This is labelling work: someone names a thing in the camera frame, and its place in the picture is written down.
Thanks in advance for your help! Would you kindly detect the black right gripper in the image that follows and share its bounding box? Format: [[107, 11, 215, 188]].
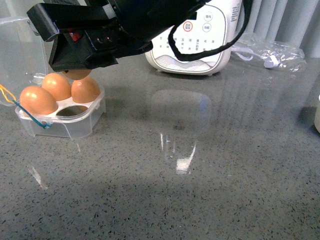
[[27, 0, 205, 72]]

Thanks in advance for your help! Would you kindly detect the clear plastic egg box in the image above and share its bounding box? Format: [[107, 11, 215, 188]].
[[0, 16, 106, 140]]

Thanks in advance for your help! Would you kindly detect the brown egg back right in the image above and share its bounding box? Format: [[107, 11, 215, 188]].
[[71, 76, 101, 104]]

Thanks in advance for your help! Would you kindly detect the brown egg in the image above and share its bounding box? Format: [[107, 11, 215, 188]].
[[41, 73, 72, 101], [19, 85, 58, 115], [71, 76, 101, 104]]

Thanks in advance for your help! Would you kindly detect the brown egg back left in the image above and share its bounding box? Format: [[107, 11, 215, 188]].
[[41, 73, 72, 101]]

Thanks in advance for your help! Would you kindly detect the brown egg front left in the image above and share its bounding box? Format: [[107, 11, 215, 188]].
[[19, 85, 58, 115]]

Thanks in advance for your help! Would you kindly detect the yellow rubber band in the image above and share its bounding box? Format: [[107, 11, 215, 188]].
[[0, 84, 17, 104]]

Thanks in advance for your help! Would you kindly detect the blue rubber band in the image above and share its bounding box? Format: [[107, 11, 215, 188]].
[[13, 100, 52, 129]]

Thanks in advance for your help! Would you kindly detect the white Joyoung cooker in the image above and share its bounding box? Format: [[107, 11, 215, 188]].
[[145, 0, 242, 76]]

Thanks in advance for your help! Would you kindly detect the clear plastic bag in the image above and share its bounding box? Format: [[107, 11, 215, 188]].
[[231, 33, 307, 73]]

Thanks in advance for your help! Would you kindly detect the white bowl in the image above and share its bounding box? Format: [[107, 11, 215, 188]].
[[314, 95, 320, 133]]

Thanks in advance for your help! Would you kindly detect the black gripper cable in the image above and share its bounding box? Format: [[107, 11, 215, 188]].
[[167, 0, 252, 62]]

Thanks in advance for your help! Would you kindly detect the white power cord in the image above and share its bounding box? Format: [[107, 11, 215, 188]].
[[231, 44, 277, 69]]

